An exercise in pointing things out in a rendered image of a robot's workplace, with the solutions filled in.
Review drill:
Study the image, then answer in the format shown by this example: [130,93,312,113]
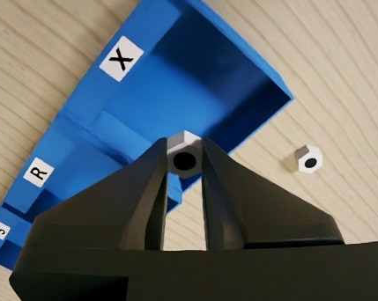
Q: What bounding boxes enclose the blue open-top bin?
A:
[0,0,294,271]

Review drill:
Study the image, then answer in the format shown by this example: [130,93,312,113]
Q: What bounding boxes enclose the white hex nut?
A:
[167,130,203,179]
[295,145,322,173]

